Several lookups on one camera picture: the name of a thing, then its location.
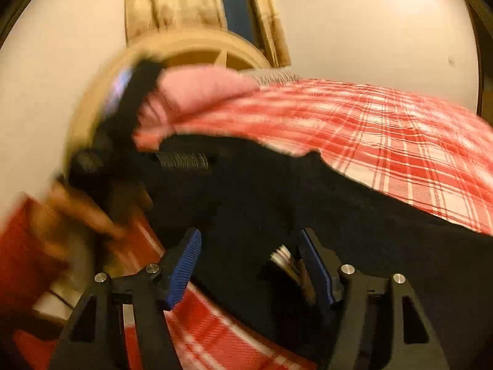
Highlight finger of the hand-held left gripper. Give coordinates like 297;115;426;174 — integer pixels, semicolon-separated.
153;150;216;172

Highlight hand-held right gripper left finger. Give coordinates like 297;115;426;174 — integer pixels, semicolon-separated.
50;227;203;370

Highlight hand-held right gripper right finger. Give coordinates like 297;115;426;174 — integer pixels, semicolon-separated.
298;227;449;370

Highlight black pants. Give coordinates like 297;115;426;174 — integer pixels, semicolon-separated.
144;133;493;370

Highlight person's left hand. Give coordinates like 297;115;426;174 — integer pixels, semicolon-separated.
33;183;129;263

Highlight cream wooden headboard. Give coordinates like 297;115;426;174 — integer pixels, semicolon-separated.
65;29;272;180

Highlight pink folded blanket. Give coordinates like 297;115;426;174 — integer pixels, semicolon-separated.
135;65;262;141

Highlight striped pillow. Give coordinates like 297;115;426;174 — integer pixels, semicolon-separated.
239;67;302;86

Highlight beige floral curtain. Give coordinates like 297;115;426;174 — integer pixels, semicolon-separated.
123;0;229;45
244;0;292;68

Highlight red plaid bed sheet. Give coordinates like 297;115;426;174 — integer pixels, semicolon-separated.
104;78;493;370

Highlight dark window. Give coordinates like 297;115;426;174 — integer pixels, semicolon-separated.
218;0;266;51

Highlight dark wooden furniture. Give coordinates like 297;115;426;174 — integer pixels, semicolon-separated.
464;0;493;118

